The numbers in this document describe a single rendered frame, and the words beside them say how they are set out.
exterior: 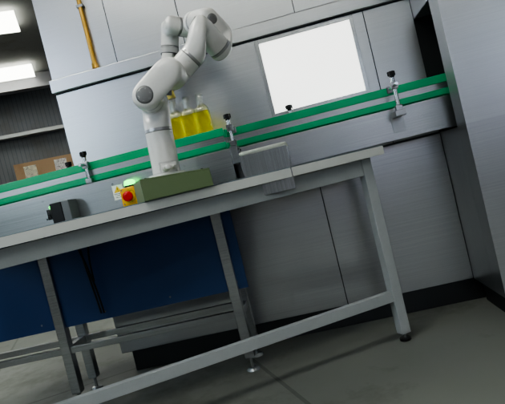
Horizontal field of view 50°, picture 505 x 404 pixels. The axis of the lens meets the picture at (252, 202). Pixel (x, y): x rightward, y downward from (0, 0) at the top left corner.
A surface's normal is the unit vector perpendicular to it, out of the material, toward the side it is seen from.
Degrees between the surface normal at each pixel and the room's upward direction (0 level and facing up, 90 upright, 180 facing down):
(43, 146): 90
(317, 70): 90
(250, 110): 90
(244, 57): 90
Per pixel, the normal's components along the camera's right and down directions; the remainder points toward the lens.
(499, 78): -0.10, 0.06
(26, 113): 0.30, -0.04
